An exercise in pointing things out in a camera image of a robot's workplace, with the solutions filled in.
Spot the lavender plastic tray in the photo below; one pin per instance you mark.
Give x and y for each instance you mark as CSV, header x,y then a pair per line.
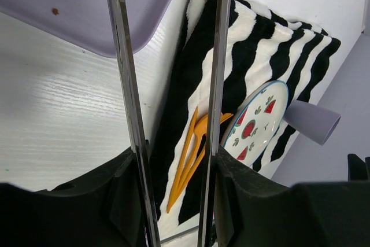
x,y
86,23

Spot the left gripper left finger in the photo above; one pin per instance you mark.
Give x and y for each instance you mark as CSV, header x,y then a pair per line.
x,y
99,208

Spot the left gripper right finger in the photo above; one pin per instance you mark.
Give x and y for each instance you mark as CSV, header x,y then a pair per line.
x,y
252,210

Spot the lavender plastic cup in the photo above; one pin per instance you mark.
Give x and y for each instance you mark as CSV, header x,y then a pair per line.
x,y
314,122

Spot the orange plastic fork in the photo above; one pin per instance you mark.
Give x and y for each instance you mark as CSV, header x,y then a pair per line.
x,y
196,157

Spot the orange plastic knife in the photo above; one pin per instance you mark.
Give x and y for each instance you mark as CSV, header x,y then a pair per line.
x,y
175,186

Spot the watermelon pattern plate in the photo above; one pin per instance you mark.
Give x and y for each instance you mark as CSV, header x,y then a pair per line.
x,y
256,122

